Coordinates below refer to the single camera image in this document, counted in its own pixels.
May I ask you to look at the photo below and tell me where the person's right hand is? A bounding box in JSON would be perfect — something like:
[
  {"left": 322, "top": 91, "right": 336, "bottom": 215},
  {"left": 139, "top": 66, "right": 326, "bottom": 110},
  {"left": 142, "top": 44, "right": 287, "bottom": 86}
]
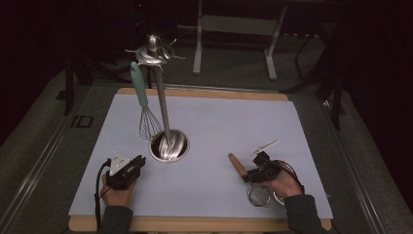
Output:
[{"left": 259, "top": 161, "right": 305, "bottom": 201}]

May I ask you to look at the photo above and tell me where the steel utensil rack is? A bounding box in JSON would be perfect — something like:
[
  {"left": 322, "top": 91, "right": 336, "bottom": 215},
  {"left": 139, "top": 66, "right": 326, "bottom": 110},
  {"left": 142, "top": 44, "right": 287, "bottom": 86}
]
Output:
[{"left": 125, "top": 33, "right": 191, "bottom": 164}]

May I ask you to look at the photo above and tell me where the black metal stand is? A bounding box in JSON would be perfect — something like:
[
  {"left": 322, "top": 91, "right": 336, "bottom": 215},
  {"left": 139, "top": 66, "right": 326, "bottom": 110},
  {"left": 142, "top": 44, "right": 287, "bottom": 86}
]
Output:
[
  {"left": 62, "top": 55, "right": 95, "bottom": 116},
  {"left": 281, "top": 19, "right": 347, "bottom": 131}
]

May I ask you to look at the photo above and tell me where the teal handled wire whisk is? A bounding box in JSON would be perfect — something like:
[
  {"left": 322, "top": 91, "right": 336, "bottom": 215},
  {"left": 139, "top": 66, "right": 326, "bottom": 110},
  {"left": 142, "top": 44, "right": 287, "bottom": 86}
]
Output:
[{"left": 130, "top": 60, "right": 164, "bottom": 142}]

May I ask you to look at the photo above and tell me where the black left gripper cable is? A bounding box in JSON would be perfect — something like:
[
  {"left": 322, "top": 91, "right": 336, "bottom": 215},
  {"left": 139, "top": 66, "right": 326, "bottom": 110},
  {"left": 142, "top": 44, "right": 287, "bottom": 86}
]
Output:
[{"left": 94, "top": 157, "right": 113, "bottom": 233}]

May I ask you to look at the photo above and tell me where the white table sheet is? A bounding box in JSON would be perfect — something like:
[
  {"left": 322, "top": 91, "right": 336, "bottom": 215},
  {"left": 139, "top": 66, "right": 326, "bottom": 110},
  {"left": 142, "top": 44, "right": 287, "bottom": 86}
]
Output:
[{"left": 68, "top": 94, "right": 334, "bottom": 219}]

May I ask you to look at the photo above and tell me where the grey metal frame stand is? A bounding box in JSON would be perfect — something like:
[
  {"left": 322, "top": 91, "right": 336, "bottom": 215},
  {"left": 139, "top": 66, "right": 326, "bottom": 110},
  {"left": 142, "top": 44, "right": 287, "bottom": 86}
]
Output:
[{"left": 193, "top": 0, "right": 288, "bottom": 81}]

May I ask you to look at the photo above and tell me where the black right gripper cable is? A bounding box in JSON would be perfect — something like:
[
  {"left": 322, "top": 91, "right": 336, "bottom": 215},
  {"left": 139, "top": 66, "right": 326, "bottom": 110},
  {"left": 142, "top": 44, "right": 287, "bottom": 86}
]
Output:
[{"left": 276, "top": 159, "right": 306, "bottom": 194}]

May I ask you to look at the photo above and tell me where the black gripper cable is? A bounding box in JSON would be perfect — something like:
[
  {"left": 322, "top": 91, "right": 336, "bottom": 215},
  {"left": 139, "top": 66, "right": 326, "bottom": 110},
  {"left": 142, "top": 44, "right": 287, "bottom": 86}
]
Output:
[
  {"left": 94, "top": 157, "right": 113, "bottom": 233},
  {"left": 276, "top": 159, "right": 306, "bottom": 194}
]

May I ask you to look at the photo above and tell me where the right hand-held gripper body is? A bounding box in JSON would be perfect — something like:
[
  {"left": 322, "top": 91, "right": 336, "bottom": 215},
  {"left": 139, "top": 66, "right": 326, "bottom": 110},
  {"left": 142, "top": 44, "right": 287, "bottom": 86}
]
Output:
[{"left": 248, "top": 139, "right": 283, "bottom": 184}]

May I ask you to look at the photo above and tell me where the wooden handled mesh strainer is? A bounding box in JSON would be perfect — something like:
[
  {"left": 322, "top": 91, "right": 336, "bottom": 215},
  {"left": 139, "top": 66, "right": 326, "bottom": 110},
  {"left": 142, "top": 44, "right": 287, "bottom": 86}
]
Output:
[{"left": 227, "top": 152, "right": 272, "bottom": 208}]

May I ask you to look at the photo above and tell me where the person's left hand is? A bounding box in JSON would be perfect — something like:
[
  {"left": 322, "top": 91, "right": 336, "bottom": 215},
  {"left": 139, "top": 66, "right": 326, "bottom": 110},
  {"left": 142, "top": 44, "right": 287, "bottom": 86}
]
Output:
[{"left": 100, "top": 175, "right": 137, "bottom": 209}]

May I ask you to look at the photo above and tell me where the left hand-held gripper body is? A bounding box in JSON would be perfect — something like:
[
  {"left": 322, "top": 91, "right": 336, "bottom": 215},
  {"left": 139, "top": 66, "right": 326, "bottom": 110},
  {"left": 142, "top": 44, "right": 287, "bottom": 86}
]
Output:
[{"left": 105, "top": 150, "right": 142, "bottom": 191}]

